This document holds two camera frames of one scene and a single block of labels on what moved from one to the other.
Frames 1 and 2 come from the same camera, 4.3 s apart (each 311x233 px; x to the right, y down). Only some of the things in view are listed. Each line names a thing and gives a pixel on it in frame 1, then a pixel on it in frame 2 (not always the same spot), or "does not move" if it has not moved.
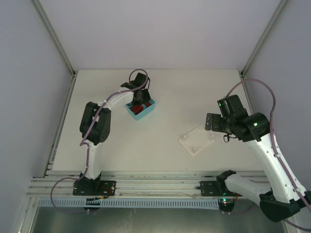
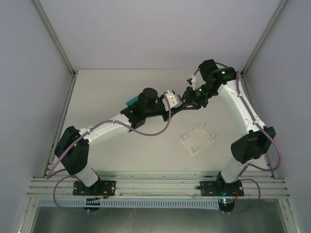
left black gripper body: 141,98 -> 166,113
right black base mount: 218,188 does not move
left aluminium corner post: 55,37 does not move
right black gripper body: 213,123 -> 192,95
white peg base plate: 197,141 does not move
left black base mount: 85,187 does not move
